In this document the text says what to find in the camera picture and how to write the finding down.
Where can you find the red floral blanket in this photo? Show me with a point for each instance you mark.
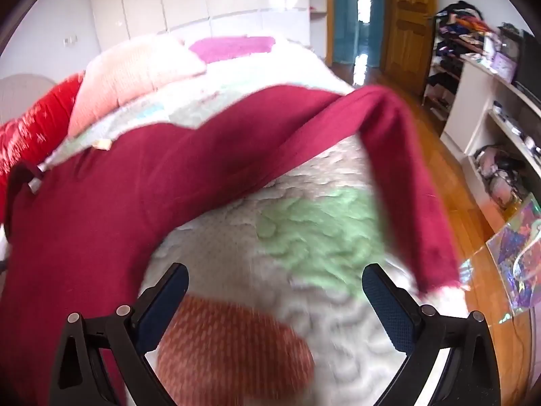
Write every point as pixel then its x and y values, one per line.
pixel 34 135

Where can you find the black monitor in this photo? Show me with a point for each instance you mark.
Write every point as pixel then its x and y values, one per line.
pixel 530 63

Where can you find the magenta cloth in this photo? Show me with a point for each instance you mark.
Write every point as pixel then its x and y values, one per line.
pixel 230 48

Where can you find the white fleece blanket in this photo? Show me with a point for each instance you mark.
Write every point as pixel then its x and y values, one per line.
pixel 287 65

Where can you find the dark red sweater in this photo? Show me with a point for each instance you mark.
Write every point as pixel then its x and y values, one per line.
pixel 105 220

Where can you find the pink and black bag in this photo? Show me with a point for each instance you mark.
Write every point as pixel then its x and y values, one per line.
pixel 498 173

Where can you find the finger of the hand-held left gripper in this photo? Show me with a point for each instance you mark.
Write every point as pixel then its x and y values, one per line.
pixel 21 177

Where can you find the white shelf unit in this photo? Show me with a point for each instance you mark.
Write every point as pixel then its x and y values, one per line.
pixel 473 105

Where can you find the holographic bag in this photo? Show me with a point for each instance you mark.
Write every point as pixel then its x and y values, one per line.
pixel 515 258

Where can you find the pale wicker headboard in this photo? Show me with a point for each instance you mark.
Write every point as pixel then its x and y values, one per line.
pixel 23 93

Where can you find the purple box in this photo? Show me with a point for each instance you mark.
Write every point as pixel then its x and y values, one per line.
pixel 505 67

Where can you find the blue glass door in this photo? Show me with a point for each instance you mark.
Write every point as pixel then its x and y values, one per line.
pixel 346 17

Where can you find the heart patchwork quilt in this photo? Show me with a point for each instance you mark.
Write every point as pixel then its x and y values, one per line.
pixel 296 262

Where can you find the wooden door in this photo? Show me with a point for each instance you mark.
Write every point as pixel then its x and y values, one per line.
pixel 408 29

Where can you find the rack of clothes and shoes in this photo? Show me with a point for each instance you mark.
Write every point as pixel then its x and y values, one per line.
pixel 454 46

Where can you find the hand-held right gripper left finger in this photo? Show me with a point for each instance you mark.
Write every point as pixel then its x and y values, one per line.
pixel 162 308

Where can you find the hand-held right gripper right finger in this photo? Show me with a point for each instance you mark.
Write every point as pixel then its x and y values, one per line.
pixel 389 311

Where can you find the pink ribbed pillow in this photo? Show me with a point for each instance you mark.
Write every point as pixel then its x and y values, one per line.
pixel 126 76

